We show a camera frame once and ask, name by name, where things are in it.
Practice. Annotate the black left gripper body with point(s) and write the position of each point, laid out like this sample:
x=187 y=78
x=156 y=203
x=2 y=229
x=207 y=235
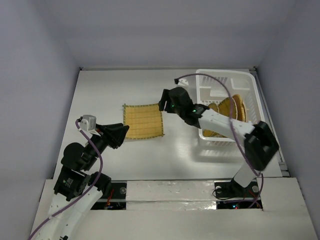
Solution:
x=100 y=141

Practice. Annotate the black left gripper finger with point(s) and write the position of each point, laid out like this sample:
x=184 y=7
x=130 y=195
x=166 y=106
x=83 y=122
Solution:
x=109 y=128
x=117 y=138

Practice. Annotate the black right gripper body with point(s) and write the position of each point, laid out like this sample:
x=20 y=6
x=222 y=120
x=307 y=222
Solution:
x=164 y=100

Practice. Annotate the square bamboo woven plate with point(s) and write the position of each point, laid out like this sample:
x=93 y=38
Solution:
x=144 y=121

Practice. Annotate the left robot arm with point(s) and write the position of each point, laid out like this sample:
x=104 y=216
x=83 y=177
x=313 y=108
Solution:
x=81 y=181

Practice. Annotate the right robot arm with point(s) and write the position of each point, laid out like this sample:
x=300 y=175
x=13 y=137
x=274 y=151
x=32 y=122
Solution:
x=256 y=142

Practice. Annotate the white plastic dish rack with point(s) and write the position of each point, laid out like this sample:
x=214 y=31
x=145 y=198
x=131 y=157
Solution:
x=211 y=84

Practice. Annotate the small round bamboo plate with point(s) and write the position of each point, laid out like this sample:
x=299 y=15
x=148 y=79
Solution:
x=209 y=133

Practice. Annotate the medium round bamboo plate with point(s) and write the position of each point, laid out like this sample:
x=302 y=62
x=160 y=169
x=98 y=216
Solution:
x=228 y=105

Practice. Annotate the thick tan woven plate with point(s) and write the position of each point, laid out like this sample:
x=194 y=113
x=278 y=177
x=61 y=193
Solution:
x=241 y=108

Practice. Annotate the white foam strip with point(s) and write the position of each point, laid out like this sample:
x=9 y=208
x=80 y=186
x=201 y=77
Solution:
x=173 y=195

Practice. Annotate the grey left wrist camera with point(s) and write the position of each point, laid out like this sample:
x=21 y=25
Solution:
x=87 y=123

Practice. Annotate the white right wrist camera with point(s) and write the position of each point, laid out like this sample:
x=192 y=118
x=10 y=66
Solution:
x=183 y=82

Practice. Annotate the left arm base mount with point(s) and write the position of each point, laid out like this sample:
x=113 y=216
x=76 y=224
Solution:
x=115 y=200

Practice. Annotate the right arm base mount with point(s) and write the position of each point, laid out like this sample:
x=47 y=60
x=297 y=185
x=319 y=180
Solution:
x=230 y=196

